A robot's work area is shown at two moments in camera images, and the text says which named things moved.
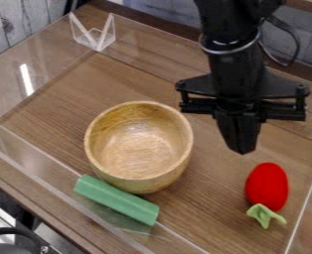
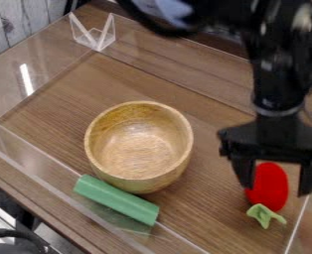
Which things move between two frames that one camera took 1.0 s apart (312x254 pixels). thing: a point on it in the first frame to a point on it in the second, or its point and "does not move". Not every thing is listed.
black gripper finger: [236, 131] to [244, 170]
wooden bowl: [138, 145] does not move
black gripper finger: [249, 125] to [309, 177]
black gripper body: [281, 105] to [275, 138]
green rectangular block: [117, 199] does not move
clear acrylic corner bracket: [94, 39] does not move
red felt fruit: [266, 188] does not move
